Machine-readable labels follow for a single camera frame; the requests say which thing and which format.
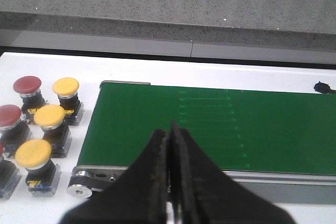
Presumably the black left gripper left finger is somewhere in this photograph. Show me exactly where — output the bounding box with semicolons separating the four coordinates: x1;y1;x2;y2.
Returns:
60;130;168;223

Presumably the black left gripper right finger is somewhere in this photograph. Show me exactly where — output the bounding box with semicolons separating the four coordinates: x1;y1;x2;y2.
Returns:
170;121;295;223

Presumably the yellow push button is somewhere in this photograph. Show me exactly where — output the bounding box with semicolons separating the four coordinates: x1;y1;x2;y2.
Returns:
15;139;61;197
34;104;72;158
52;77;84;126

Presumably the red push button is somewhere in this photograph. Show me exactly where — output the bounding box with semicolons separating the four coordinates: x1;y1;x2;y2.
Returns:
1;104;32;157
1;144;22;200
13;76;48;124

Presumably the aluminium conveyor frame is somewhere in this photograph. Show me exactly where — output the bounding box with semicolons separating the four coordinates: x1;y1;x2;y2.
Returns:
66;80;336;205

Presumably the black cable connector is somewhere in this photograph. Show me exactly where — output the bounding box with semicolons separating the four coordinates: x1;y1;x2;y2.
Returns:
313;81;336;94

